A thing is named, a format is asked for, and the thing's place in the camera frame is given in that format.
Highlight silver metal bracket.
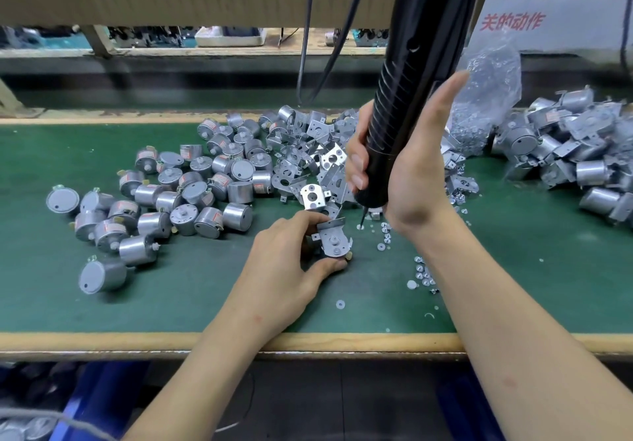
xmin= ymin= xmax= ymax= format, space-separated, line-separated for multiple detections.
xmin=309 ymin=218 xmax=352 ymax=255

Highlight dark blue crate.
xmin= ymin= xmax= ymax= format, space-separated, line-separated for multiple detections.
xmin=435 ymin=366 xmax=506 ymax=441

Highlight black electric screwdriver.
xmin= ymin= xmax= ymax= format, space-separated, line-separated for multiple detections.
xmin=353 ymin=0 xmax=486 ymax=209

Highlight person's left hand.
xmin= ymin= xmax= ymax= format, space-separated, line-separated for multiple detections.
xmin=227 ymin=210 xmax=350 ymax=343

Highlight blue plastic bin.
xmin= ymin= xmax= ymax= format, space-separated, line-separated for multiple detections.
xmin=0 ymin=361 xmax=150 ymax=441

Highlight heap of grey binned motors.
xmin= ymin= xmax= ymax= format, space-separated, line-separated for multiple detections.
xmin=0 ymin=416 xmax=51 ymax=441

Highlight silver round motor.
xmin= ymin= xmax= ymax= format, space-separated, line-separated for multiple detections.
xmin=315 ymin=236 xmax=354 ymax=261

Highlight slanted wooden post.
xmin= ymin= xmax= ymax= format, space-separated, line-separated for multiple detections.
xmin=0 ymin=79 xmax=45 ymax=118

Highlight person's right forearm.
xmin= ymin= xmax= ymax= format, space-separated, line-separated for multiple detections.
xmin=406 ymin=208 xmax=633 ymax=441

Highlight small clear plastic bag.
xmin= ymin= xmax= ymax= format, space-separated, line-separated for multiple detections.
xmin=445 ymin=35 xmax=522 ymax=157

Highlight green bench mat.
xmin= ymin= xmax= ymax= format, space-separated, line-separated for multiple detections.
xmin=0 ymin=122 xmax=633 ymax=336

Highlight person's right hand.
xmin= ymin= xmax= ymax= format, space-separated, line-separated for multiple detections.
xmin=344 ymin=70 xmax=471 ymax=239

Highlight pile of metal brackets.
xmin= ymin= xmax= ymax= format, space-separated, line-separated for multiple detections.
xmin=198 ymin=106 xmax=481 ymax=221

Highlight pile of assembled motors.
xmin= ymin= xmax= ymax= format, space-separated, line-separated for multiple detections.
xmin=491 ymin=84 xmax=633 ymax=224

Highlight black hanging cable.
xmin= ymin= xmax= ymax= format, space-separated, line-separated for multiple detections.
xmin=301 ymin=0 xmax=372 ymax=105
xmin=297 ymin=0 xmax=318 ymax=105

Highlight pile of silver motors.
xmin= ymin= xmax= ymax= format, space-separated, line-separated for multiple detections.
xmin=44 ymin=142 xmax=273 ymax=295

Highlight scatter of small silver screws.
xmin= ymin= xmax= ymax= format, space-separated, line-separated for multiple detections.
xmin=334 ymin=208 xmax=441 ymax=313

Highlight person's left forearm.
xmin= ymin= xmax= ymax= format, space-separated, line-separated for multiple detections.
xmin=123 ymin=322 xmax=288 ymax=441

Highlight white paper sign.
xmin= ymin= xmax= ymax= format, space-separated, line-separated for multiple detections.
xmin=475 ymin=0 xmax=633 ymax=56

